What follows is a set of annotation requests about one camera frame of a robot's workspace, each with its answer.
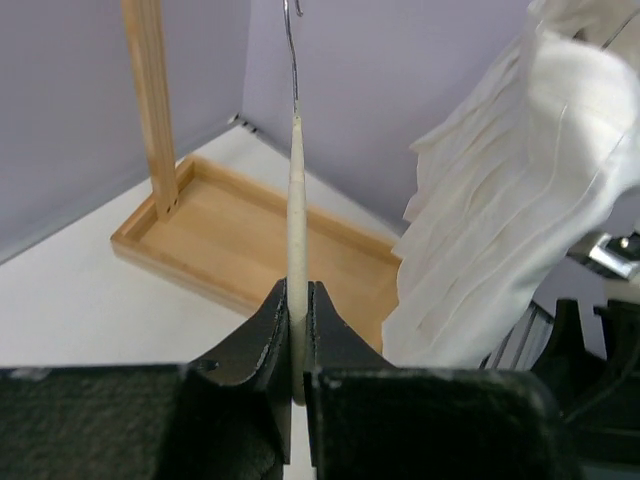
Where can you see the white pleated skirt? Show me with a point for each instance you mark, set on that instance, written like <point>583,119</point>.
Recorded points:
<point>532,160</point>

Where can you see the cream wooden hanger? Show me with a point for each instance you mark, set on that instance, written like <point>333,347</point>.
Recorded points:
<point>297,257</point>

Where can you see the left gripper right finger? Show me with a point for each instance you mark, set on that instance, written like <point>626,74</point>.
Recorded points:
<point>369,419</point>

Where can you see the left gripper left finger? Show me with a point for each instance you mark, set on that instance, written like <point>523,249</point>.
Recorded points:
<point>223,415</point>

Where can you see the wooden clothes rack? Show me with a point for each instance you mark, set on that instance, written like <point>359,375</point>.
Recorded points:
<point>222,233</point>

